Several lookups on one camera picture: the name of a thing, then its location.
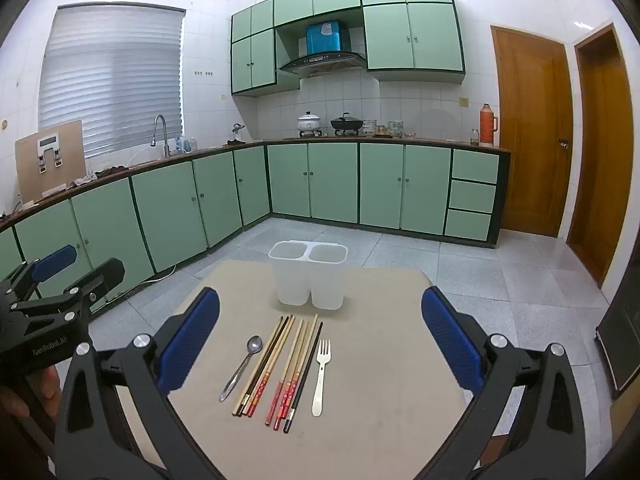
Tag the small glass jar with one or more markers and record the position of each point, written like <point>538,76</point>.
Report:
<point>475,137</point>

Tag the blue box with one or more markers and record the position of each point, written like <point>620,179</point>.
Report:
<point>325,37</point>

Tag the brown wooden door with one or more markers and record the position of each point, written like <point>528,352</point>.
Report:
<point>600,160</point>
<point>530,135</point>

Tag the plain bamboo chopstick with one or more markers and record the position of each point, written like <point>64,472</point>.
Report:
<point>258,365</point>
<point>305,350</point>

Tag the green upper wall cabinets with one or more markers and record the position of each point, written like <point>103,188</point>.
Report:
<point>415,35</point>

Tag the white plastic fork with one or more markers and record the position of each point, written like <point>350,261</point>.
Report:
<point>318,395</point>

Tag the gas stove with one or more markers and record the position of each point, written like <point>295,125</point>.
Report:
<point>320,134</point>

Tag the metal spoon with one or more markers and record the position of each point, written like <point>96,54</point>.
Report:
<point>255,344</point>

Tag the person's left hand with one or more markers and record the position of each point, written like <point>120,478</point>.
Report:
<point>47,390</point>

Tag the white window blind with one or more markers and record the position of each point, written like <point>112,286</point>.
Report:
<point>110,75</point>

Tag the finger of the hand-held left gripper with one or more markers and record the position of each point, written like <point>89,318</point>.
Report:
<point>100,275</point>
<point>55,260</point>

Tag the crumpled cloth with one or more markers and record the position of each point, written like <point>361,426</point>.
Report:
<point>85,180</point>

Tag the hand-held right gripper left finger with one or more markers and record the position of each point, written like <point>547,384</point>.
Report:
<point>192,335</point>

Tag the black chopstick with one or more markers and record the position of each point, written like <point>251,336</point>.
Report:
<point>305,375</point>

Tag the black cabinet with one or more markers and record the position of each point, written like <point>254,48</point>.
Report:
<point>622,350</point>

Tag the green lower kitchen cabinets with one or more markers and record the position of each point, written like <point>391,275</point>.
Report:
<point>380,185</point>

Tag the black range hood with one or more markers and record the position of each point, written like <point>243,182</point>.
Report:
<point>320,62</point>

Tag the white two-compartment utensil holder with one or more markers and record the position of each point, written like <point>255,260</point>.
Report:
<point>292,280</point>

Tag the small grey countertop object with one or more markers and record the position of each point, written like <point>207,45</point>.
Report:
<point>238,132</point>

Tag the printed cardboard box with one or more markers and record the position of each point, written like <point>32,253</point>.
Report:
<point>70,160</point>

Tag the metal kitchen faucet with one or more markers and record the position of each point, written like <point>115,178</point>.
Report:
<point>163,130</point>

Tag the black wok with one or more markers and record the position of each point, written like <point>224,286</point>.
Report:
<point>346,123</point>

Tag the dark brown chopstick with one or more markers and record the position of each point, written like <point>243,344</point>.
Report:
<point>264,365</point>

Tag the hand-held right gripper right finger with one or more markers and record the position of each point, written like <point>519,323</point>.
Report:
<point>447,335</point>

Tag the bottles beside sink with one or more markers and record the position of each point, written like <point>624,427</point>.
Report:
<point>186,145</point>

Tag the silver pot with lid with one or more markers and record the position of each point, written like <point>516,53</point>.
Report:
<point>310,122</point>

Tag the orange thermos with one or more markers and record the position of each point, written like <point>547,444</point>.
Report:
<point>487,127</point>

